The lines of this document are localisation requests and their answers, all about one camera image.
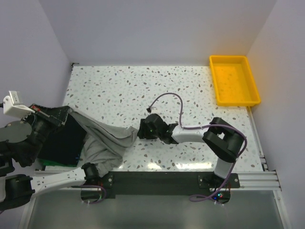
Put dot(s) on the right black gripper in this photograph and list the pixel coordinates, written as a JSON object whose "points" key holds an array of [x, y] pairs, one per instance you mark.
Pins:
{"points": [[142, 132]]}

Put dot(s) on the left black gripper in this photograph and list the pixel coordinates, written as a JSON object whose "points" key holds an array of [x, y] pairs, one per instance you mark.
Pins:
{"points": [[58, 114]]}

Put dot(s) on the grey t shirt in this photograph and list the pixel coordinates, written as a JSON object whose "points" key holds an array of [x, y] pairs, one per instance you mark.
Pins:
{"points": [[104, 145]]}

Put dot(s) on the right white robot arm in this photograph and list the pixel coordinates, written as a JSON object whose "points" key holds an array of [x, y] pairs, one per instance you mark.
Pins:
{"points": [[225, 141]]}

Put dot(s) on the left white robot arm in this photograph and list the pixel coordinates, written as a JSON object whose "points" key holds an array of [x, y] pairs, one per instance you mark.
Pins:
{"points": [[17, 190]]}

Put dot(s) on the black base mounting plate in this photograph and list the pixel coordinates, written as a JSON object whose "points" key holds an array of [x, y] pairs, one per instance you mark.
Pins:
{"points": [[154, 183]]}

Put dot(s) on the yellow plastic bin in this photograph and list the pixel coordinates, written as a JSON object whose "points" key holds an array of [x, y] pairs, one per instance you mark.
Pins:
{"points": [[234, 84]]}

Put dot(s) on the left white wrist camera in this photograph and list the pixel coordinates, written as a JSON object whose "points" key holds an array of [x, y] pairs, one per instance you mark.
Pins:
{"points": [[13, 106]]}

